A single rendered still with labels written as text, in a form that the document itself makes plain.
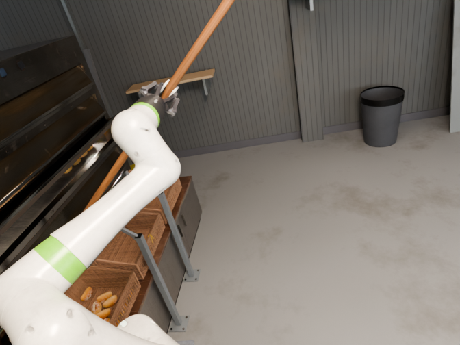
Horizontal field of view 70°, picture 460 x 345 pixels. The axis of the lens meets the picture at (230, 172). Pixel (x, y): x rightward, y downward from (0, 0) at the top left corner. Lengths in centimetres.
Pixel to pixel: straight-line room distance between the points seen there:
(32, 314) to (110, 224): 25
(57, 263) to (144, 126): 37
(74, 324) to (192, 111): 432
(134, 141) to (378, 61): 429
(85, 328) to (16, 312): 13
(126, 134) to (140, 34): 390
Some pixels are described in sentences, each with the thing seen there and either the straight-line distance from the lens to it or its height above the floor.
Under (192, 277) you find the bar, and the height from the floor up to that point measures 1.
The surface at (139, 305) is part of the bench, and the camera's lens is 235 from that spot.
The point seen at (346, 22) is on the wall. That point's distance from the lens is 466.
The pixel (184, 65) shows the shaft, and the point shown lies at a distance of 115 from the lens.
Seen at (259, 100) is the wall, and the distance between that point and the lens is 473.
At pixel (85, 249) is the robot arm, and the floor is 180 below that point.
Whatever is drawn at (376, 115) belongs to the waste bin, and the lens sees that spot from 441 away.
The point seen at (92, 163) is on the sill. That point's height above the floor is 118.
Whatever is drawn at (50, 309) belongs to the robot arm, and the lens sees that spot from 70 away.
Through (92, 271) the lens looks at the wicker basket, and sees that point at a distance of 249.
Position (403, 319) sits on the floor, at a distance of 277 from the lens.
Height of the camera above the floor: 225
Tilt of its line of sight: 31 degrees down
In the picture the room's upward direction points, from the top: 13 degrees counter-clockwise
